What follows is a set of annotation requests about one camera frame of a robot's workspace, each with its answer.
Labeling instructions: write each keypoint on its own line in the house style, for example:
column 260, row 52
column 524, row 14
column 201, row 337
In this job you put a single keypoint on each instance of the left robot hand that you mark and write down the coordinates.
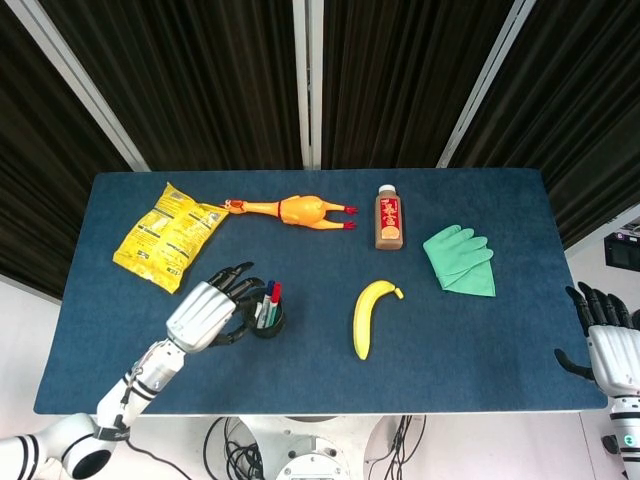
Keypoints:
column 200, row 320

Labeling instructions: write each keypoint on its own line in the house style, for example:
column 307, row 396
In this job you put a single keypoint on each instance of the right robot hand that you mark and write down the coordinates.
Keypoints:
column 612, row 355

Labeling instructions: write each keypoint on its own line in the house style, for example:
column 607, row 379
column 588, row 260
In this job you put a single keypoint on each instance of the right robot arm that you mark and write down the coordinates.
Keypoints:
column 627, row 430

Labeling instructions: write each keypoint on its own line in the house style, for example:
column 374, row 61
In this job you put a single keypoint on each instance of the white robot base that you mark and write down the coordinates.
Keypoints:
column 310, row 445

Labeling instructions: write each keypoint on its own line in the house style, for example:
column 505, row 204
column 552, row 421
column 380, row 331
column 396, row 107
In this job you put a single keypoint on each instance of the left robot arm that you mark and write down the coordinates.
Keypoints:
column 145, row 375

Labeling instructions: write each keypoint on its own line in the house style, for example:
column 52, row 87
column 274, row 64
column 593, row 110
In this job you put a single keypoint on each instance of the black pen cup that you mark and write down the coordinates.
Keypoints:
column 272, row 331

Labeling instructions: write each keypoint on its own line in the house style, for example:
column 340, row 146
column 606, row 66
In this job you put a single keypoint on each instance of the blue marker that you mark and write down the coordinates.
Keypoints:
column 270, row 288

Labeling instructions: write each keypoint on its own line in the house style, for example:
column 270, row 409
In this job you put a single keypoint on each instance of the red marker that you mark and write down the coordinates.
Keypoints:
column 277, row 290

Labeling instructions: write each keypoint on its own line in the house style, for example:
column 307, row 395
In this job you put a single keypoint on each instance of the yellow snack bag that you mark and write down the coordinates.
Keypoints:
column 165, row 235

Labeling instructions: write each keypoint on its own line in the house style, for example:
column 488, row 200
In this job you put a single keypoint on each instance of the blue table mat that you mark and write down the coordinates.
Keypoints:
column 320, row 380

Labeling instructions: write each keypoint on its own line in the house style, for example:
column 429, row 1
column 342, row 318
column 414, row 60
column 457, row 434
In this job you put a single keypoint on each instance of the yellow rubber chicken toy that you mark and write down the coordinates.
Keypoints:
column 305, row 210

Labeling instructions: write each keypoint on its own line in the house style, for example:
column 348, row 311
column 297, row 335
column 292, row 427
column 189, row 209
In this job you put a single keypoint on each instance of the yellow banana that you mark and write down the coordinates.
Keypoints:
column 365, row 320

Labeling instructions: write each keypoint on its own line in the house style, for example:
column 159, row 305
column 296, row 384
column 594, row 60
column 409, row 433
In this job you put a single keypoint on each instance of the green rubber glove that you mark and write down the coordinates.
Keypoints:
column 460, row 260

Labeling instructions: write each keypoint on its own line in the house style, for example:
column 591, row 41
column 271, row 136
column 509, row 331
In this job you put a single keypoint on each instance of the brown juice bottle red label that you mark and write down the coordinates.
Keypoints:
column 390, row 225

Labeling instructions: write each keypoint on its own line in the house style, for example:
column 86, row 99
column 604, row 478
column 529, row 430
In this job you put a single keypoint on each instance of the dark pleated curtain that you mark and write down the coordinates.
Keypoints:
column 200, row 75
column 40, row 175
column 400, row 75
column 590, row 100

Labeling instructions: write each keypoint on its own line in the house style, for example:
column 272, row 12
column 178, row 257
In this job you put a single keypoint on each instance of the white frame post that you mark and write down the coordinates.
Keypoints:
column 307, row 75
column 485, row 85
column 80, row 85

